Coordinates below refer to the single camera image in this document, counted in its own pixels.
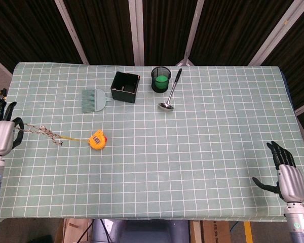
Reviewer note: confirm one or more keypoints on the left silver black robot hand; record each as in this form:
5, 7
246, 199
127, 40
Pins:
0, 136

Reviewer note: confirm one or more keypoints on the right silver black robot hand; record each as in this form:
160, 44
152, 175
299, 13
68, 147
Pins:
291, 182

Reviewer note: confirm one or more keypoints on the yellow tape measure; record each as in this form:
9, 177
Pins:
97, 142

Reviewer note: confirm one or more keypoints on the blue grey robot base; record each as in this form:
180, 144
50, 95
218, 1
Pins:
147, 231

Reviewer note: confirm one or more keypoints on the brown cardboard box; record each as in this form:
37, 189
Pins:
215, 233
73, 231

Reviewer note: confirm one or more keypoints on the pale green plastic brush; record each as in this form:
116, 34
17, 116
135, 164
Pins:
95, 101

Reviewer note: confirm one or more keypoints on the green checked tablecloth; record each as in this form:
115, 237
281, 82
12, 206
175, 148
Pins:
167, 157

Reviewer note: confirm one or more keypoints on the black cardboard box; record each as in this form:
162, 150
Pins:
122, 97

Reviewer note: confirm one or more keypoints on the dark pleated curtain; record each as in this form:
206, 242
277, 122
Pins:
109, 30

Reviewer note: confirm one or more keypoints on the black mesh pen holder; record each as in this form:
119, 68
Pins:
157, 89

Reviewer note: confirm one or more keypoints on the white frame post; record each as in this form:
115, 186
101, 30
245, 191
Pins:
72, 33
136, 33
191, 38
276, 35

